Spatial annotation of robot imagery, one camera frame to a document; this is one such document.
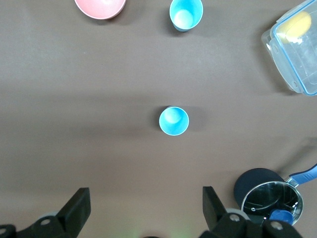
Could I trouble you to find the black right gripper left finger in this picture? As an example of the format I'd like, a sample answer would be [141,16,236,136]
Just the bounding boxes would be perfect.
[0,187,92,238]

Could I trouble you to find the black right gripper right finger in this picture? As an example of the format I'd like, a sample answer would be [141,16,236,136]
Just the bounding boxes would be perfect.
[200,185,306,238]

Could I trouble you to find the light blue plastic cup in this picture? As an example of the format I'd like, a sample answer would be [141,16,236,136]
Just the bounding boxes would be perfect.
[169,0,204,33]
[158,106,190,137]

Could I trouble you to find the glass lid with blue knob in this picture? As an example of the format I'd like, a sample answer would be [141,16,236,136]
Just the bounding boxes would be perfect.
[241,181,304,227]

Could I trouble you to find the clear container with blue seal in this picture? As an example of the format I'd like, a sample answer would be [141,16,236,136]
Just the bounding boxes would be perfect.
[261,0,317,97]

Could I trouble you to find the pink plastic bowl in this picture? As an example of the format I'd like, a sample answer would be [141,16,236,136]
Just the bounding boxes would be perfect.
[74,0,127,20]

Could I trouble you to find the yellow sponge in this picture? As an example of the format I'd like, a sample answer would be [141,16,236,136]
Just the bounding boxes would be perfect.
[277,11,313,45]

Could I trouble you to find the dark pot with blue handle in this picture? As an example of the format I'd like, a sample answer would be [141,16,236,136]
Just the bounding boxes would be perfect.
[233,163,317,227]

